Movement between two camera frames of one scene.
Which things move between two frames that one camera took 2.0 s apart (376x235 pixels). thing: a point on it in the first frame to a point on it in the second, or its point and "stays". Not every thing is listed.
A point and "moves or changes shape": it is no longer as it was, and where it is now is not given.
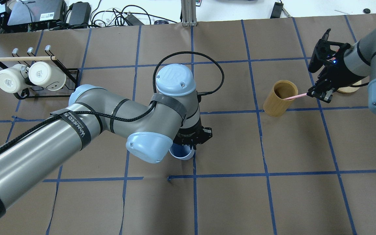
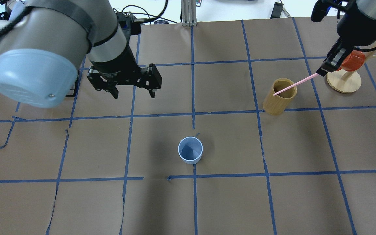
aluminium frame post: x=188 y=12 stays
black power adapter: x=277 y=10 stays
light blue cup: x=181 y=152 moves or changes shape
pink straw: x=304 y=94 to x=310 y=77
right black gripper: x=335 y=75 to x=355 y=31
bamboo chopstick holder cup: x=275 y=104 stays
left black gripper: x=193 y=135 to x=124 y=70
